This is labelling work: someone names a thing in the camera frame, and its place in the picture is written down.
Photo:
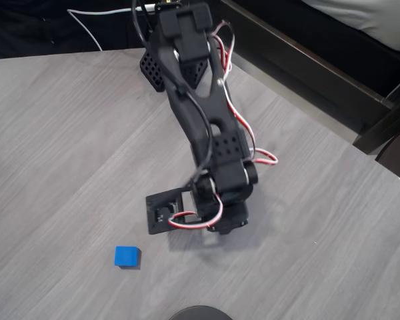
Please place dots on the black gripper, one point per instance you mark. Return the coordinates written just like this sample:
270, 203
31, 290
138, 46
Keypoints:
232, 222

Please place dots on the small blue cube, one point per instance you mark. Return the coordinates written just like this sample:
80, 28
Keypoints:
126, 256

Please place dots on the dark round object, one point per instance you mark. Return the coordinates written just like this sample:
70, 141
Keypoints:
201, 314

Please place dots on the white mattress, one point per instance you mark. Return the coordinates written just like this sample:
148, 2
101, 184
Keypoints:
370, 16

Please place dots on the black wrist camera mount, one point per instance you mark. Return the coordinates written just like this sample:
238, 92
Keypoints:
160, 213

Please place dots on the dark wooden bed frame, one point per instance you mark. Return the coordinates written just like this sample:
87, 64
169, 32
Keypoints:
303, 60

